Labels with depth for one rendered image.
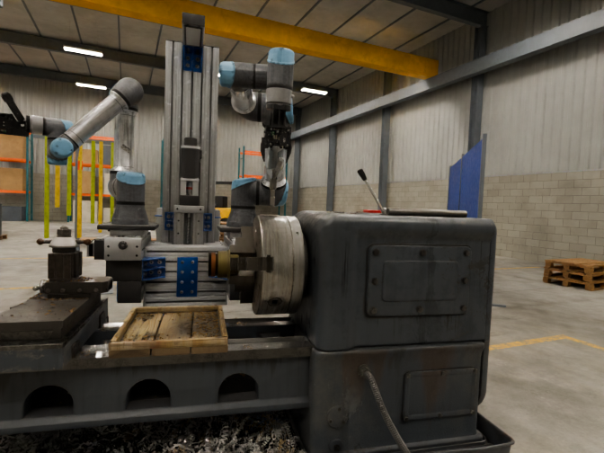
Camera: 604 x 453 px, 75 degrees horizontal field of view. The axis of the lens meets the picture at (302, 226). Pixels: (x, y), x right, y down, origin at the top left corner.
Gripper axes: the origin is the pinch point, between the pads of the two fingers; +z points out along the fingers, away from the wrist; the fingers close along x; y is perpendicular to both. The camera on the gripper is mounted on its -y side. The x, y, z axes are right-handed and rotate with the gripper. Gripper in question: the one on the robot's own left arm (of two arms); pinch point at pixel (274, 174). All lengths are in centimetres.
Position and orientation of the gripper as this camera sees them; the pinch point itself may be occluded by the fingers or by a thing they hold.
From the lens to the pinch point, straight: 120.9
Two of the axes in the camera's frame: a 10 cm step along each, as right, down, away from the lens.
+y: 1.4, 1.6, -9.8
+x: 9.9, 0.4, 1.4
